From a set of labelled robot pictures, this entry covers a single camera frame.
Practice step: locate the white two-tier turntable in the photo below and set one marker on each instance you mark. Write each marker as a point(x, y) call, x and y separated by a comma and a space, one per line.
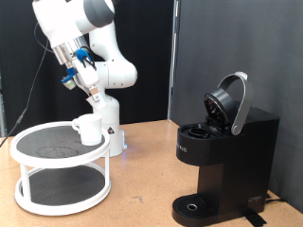
point(34, 142)

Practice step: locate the white ceramic mug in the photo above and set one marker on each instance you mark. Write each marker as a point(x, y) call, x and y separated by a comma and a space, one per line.
point(91, 129)

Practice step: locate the black Keurig coffee machine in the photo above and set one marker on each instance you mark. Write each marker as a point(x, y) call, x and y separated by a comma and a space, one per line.
point(240, 164)

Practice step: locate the black backdrop curtain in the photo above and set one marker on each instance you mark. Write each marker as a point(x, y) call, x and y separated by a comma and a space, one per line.
point(148, 47)

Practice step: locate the grey metal post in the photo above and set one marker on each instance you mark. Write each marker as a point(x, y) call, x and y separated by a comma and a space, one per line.
point(2, 119)

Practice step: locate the wrist camera on blue mount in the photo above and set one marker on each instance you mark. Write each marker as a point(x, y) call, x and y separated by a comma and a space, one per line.
point(69, 80)

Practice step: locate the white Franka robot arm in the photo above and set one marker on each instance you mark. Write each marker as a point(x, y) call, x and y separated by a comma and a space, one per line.
point(110, 72)

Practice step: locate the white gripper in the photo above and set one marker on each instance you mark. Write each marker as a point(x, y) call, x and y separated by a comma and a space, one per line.
point(86, 75)

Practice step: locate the grey metal frame pole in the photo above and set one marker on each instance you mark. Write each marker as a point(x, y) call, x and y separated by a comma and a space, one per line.
point(173, 63)

